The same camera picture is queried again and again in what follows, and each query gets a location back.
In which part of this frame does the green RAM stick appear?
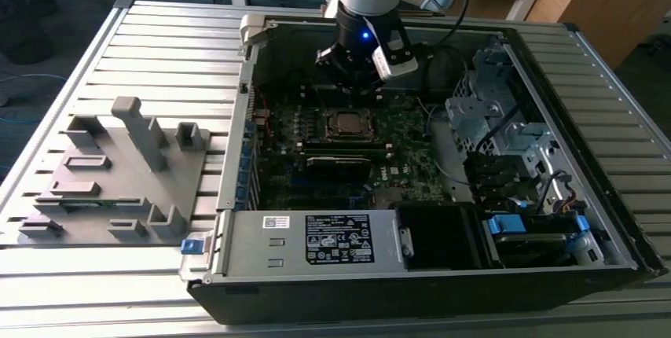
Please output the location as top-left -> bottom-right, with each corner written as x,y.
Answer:
57,199 -> 120,210

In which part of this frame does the blue disk carrier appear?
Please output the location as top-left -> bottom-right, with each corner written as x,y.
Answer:
484,214 -> 527,235

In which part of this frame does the black power connector bundle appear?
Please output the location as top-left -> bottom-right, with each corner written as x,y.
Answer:
463,152 -> 531,200

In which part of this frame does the silver metal drive cage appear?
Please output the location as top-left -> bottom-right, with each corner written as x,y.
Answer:
443,35 -> 560,182

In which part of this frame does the multicoloured wire bundle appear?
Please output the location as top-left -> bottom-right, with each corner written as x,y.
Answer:
556,195 -> 587,214

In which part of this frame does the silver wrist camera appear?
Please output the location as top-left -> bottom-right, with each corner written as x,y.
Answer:
371,31 -> 419,82

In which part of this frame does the CPU with silver top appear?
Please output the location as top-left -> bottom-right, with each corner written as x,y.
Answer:
335,112 -> 370,134

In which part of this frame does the black RAM slot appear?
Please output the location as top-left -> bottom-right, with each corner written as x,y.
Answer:
302,148 -> 395,157
302,140 -> 388,149

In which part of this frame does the grey case release latch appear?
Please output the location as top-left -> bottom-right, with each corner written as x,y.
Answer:
238,13 -> 270,46

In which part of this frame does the dark chipset heatsink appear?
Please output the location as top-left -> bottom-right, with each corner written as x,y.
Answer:
374,187 -> 406,208

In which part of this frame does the black expansion card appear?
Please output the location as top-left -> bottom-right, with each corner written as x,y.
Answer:
306,155 -> 375,186

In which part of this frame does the black PC case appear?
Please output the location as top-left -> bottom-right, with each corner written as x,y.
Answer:
178,13 -> 670,325

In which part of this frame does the wooden cabinet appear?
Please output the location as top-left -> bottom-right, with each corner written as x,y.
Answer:
526,0 -> 671,68

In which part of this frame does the green motherboard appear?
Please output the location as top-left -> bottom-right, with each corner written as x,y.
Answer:
251,94 -> 458,211

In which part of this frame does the blue floor cable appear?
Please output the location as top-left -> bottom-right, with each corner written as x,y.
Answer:
0,72 -> 71,84

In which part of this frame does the grey power supply unit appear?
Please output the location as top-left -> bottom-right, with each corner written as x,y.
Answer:
212,208 -> 415,276

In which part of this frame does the grey parts rack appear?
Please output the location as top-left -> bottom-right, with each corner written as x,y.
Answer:
15,96 -> 214,247

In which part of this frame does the black disk drive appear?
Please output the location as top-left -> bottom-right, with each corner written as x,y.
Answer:
492,233 -> 572,269

